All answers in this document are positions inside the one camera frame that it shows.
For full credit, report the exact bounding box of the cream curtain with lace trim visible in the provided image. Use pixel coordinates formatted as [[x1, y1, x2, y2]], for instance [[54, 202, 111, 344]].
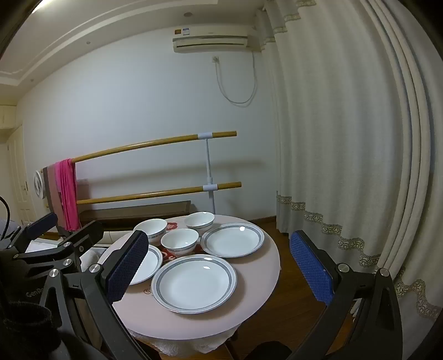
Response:
[[254, 0, 443, 321]]

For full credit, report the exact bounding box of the cream wardrobe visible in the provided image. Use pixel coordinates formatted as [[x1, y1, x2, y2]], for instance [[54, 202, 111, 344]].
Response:
[[0, 104, 18, 129]]

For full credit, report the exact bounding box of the white lace cloth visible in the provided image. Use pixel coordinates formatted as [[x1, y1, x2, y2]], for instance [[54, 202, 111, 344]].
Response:
[[133, 329, 239, 358]]

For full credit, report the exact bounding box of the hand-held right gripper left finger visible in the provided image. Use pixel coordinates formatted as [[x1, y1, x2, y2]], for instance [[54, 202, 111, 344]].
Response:
[[40, 229, 153, 360]]

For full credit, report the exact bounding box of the cream door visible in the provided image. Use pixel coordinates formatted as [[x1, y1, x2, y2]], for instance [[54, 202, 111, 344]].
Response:
[[7, 125, 35, 225]]

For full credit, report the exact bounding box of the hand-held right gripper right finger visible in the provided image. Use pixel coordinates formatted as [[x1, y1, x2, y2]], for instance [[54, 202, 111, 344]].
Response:
[[287, 229, 404, 360]]

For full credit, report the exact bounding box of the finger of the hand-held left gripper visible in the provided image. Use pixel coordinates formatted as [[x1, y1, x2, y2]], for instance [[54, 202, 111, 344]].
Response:
[[12, 212, 59, 259], [21, 220, 104, 274]]

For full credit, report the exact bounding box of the white plate grey patterned rim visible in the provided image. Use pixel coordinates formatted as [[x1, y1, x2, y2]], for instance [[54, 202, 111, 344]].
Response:
[[151, 254, 238, 314], [98, 244, 163, 286], [200, 222, 265, 259]]

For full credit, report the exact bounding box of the round pink printed table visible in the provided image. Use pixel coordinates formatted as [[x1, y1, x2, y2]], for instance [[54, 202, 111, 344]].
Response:
[[98, 214, 280, 341]]

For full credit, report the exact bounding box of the white barre post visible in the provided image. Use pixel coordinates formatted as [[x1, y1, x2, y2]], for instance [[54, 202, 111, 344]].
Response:
[[198, 132, 218, 214]]

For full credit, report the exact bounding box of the white round disc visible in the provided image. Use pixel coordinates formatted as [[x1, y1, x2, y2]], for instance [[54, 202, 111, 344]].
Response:
[[34, 169, 47, 199]]

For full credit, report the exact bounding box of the person's left forearm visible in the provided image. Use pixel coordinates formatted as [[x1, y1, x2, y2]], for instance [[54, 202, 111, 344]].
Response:
[[0, 301, 104, 360]]

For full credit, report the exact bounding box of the pink towel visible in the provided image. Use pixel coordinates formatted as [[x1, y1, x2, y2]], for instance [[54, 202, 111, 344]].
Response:
[[53, 158, 82, 232]]

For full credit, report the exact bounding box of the white bed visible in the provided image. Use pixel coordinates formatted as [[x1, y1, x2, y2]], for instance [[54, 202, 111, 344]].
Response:
[[26, 231, 136, 267]]

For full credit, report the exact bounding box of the white wall air conditioner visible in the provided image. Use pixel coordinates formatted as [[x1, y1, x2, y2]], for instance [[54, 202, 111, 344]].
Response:
[[172, 25, 250, 53]]

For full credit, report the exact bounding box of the black cable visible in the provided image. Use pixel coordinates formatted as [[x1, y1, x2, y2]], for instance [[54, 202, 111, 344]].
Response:
[[0, 196, 12, 240]]

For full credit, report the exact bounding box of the white power cord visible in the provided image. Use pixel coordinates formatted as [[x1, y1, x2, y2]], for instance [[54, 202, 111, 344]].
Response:
[[215, 52, 258, 105]]

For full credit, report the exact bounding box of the brown top low cabinet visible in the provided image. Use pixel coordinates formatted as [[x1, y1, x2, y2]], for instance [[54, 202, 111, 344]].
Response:
[[78, 200, 192, 230]]

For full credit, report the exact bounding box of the white bowl grey band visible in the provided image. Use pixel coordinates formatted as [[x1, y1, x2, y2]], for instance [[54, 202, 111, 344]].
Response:
[[160, 228, 200, 258], [183, 211, 215, 235], [133, 218, 169, 247]]

